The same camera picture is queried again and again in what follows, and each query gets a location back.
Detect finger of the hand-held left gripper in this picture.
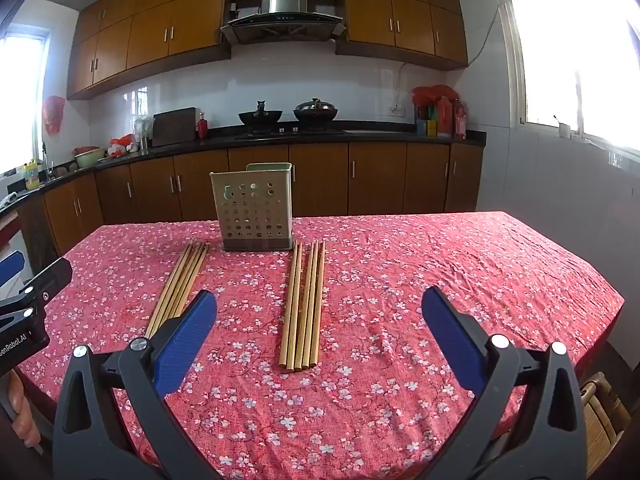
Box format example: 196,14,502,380
0,252,27,289
0,257,74,322

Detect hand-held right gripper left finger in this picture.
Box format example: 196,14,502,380
52,289,221,480

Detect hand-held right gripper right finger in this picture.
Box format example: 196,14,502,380
421,286,588,480

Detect beige perforated utensil holder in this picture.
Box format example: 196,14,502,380
209,162,295,252

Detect person's left hand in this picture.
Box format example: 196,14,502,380
6,374,41,447

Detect red floral tablecloth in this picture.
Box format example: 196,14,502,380
17,210,626,480

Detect green bowl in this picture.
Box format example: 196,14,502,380
74,147,107,169

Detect red white plastic bag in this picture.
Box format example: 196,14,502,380
107,133,141,159

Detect hanging red plastic bag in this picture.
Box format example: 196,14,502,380
42,95,66,135

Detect narrow kitchen window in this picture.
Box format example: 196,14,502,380
0,25,52,177

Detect brown lower kitchen cabinets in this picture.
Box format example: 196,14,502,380
15,141,485,261

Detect glass jar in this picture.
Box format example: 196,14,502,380
133,115,154,151

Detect bamboo chair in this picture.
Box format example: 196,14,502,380
580,371,635,478

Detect dark cutting board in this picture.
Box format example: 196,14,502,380
151,107,197,148

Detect black kitchen countertop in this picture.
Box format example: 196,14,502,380
0,129,487,211

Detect tall red bottle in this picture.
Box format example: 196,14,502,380
452,98,469,140

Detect gas stove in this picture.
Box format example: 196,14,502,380
234,126,347,139

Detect red bag on counter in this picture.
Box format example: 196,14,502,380
412,84,461,109

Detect black wok with lid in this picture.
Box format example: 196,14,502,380
293,98,339,124

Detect large bright window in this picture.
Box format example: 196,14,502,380
500,0,640,158

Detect steel range hood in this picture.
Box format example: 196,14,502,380
220,0,347,45

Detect white power cable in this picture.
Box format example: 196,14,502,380
395,10,506,107

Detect brown upper wall cabinets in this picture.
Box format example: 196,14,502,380
66,0,469,101

